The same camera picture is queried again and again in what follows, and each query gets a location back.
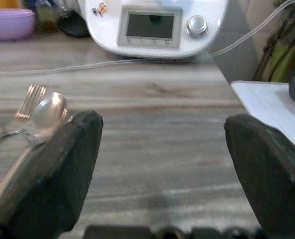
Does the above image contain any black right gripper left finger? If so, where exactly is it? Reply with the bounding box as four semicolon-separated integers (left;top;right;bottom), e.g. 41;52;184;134
0;110;104;239

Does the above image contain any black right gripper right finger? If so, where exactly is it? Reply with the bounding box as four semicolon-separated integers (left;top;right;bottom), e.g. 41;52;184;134
223;114;295;239

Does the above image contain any silver metal spoon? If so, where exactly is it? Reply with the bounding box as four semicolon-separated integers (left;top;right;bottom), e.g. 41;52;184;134
0;92;74;200

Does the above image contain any silver metal fork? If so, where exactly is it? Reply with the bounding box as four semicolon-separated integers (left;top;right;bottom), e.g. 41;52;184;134
0;84;47;145

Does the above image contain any white board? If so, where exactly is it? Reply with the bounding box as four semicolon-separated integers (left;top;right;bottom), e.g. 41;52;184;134
231;80;295;158

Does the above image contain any green and grey bag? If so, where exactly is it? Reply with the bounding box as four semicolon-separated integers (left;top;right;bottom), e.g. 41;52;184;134
252;0;295;83

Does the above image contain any black round object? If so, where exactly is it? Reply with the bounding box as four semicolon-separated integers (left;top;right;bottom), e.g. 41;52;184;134
56;9;91;38

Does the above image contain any purple plastic bowl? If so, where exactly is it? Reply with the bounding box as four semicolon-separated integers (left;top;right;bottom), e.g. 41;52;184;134
0;8;36;41

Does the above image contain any glass bottle with yellow oil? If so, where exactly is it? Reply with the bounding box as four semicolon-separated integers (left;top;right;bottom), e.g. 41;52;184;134
35;0;60;33

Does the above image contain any white kitchen machine with display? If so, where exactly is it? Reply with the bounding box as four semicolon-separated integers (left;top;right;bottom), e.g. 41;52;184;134
77;0;228;60

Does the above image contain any clear power cable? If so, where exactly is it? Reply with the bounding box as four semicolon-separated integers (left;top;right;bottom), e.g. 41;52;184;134
0;0;295;75

